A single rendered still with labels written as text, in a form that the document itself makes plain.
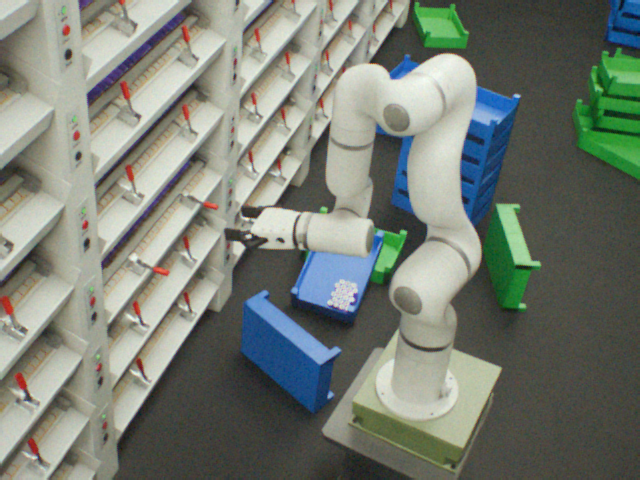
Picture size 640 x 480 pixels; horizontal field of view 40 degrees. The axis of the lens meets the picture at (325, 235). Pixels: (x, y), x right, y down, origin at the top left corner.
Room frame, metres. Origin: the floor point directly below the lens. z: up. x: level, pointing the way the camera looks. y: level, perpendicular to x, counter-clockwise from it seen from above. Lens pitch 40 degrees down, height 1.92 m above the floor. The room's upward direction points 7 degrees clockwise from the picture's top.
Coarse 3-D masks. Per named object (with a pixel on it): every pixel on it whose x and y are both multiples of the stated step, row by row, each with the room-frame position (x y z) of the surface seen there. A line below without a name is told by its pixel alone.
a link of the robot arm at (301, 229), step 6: (300, 216) 1.51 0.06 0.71; (306, 216) 1.51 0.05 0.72; (300, 222) 1.49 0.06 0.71; (306, 222) 1.49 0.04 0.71; (300, 228) 1.48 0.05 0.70; (306, 228) 1.48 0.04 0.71; (300, 234) 1.48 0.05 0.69; (306, 234) 1.47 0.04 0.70; (300, 240) 1.48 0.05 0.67; (306, 240) 1.47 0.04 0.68; (300, 246) 1.46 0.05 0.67; (306, 246) 1.47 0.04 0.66
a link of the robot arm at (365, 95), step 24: (360, 72) 1.46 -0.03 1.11; (384, 72) 1.44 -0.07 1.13; (336, 96) 1.47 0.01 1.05; (360, 96) 1.43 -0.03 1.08; (384, 96) 1.34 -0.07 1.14; (408, 96) 1.32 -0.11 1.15; (432, 96) 1.34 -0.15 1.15; (336, 120) 1.46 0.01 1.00; (360, 120) 1.44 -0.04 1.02; (384, 120) 1.32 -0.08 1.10; (408, 120) 1.30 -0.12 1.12; (432, 120) 1.32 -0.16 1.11; (360, 144) 1.45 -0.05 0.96
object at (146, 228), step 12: (192, 168) 1.84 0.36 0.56; (168, 204) 1.68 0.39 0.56; (180, 204) 1.72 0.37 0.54; (156, 216) 1.63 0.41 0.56; (144, 228) 1.58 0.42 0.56; (132, 240) 1.53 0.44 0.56; (132, 252) 1.52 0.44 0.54; (120, 264) 1.45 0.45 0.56; (108, 276) 1.41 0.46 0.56; (120, 276) 1.43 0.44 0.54
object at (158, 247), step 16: (192, 160) 1.89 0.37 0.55; (208, 160) 1.89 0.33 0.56; (224, 160) 1.88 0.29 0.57; (208, 176) 1.86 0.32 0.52; (192, 192) 1.78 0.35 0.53; (208, 192) 1.81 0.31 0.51; (176, 208) 1.71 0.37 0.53; (160, 224) 1.64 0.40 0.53; (176, 224) 1.66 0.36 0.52; (160, 240) 1.59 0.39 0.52; (112, 256) 1.49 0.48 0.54; (144, 256) 1.52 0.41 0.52; (160, 256) 1.54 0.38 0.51; (128, 272) 1.46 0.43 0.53; (144, 272) 1.48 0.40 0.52; (128, 288) 1.42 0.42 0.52; (112, 304) 1.36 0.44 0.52; (112, 320) 1.34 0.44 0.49
